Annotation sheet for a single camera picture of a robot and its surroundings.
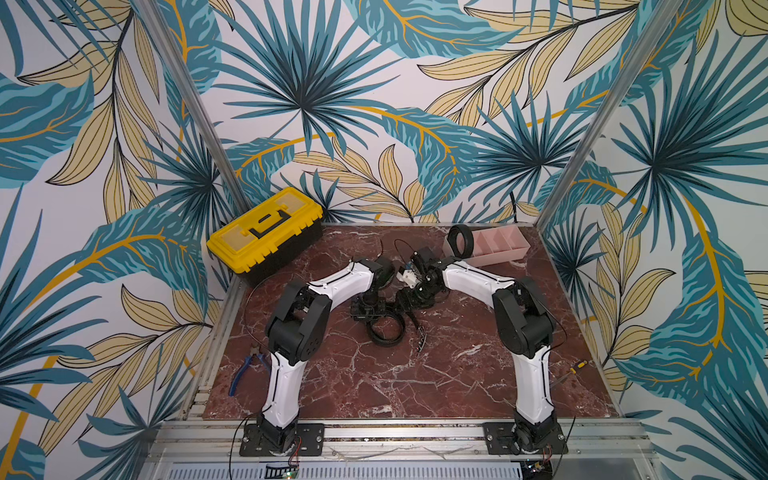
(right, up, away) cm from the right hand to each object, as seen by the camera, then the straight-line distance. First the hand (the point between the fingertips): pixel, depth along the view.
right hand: (403, 307), depth 95 cm
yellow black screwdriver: (+48, -16, -10) cm, 52 cm away
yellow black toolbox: (-42, +22, -1) cm, 47 cm away
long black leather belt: (0, -3, -2) cm, 4 cm away
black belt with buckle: (+22, +22, +3) cm, 31 cm away
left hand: (-10, -4, -4) cm, 12 cm away
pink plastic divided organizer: (+35, +21, +20) cm, 46 cm away
